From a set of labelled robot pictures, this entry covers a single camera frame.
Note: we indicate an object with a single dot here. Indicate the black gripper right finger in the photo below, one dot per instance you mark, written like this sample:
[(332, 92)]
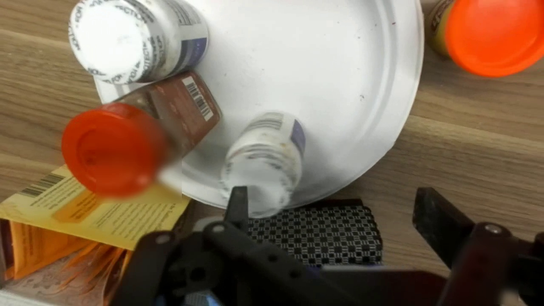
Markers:
[(441, 224)]

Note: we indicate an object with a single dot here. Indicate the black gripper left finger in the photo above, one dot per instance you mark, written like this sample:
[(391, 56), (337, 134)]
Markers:
[(237, 211)]

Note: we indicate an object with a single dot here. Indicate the white pill bottle blue label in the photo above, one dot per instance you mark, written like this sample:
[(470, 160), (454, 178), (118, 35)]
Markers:
[(267, 160)]

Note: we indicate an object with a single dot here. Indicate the brown spice jar red lid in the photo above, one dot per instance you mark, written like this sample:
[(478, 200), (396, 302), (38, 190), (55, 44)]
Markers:
[(119, 148)]

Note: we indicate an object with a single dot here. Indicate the orange lid play-doh tub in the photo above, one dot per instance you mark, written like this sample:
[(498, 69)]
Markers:
[(488, 37)]

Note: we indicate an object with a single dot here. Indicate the white paper plate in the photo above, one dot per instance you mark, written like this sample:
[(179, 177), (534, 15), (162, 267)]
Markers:
[(347, 69)]

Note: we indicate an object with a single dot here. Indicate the grey mesh tray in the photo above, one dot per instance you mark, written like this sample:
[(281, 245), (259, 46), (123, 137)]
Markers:
[(335, 231)]

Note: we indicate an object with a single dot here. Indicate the yellow open tea box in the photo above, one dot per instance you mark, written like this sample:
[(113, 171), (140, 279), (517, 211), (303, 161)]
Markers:
[(85, 236)]

